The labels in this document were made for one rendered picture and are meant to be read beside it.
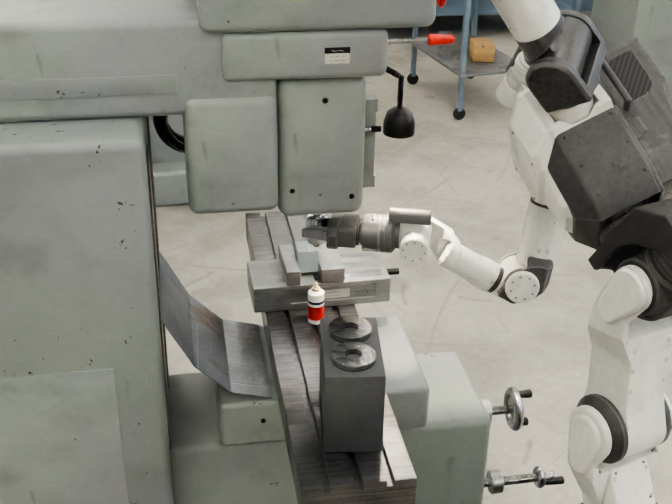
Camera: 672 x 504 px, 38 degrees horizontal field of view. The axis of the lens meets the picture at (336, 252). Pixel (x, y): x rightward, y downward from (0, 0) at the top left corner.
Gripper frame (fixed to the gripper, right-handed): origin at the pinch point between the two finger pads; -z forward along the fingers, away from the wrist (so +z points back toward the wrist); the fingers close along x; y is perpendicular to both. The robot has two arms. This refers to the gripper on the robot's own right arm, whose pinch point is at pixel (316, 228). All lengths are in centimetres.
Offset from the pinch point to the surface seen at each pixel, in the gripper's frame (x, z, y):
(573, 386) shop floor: -126, 79, 124
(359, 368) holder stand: 42.5, 16.1, 8.4
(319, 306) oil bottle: -2.3, 0.1, 22.5
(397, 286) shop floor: -191, 2, 124
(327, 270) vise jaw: -10.7, 0.6, 17.0
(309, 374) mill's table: 19.0, 1.6, 27.7
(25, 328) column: 42, -53, 7
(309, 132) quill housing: 10.5, 0.4, -27.5
